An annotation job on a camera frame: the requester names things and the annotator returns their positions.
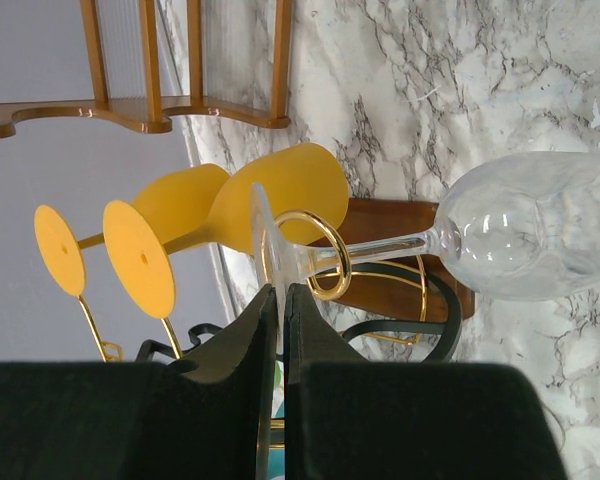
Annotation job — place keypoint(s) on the gold wire wine glass rack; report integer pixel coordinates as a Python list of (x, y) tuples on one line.
[(370, 290)]

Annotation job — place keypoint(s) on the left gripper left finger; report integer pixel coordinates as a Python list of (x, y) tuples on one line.
[(66, 420)]

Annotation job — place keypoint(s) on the wooden shelf rack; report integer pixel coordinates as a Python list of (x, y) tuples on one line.
[(149, 111)]

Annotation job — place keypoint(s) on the clear wine glass front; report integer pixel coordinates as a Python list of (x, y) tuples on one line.
[(524, 227)]

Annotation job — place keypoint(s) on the green plastic wine glass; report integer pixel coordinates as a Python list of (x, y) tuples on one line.
[(278, 392)]

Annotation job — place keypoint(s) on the orange wine glass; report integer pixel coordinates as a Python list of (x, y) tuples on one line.
[(303, 177), (167, 208)]

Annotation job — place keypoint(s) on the blue plastic wine glass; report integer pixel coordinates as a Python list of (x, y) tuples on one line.
[(276, 464)]

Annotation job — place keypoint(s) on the orange wine glass front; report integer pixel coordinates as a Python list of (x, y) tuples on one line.
[(303, 177)]

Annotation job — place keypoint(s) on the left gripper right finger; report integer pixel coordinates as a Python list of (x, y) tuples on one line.
[(350, 418)]

